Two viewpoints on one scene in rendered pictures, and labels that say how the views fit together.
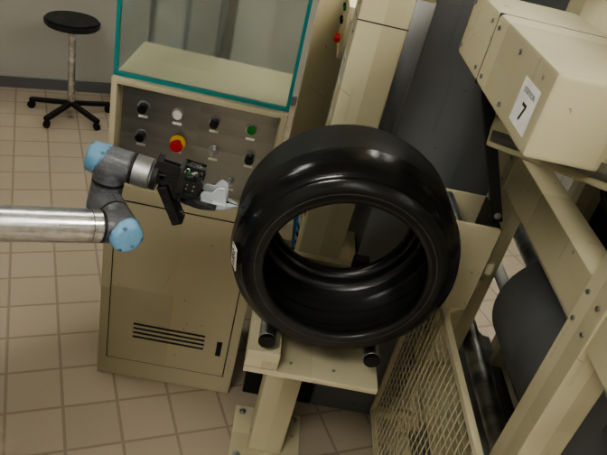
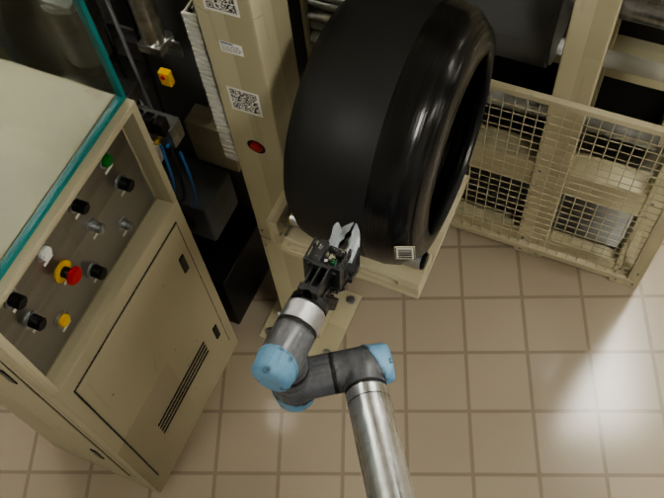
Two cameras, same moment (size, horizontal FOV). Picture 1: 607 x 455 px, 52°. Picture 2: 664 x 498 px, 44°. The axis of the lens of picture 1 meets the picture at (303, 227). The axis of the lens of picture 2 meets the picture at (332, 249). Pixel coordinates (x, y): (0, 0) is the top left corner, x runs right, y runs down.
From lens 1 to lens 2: 1.33 m
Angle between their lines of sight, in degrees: 45
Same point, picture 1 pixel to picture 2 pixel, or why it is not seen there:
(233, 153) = (107, 201)
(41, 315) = not seen: outside the picture
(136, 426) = (260, 455)
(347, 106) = (265, 25)
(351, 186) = (457, 88)
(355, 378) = not seen: hidden behind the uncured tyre
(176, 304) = (172, 362)
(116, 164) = (304, 347)
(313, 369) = not seen: hidden behind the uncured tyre
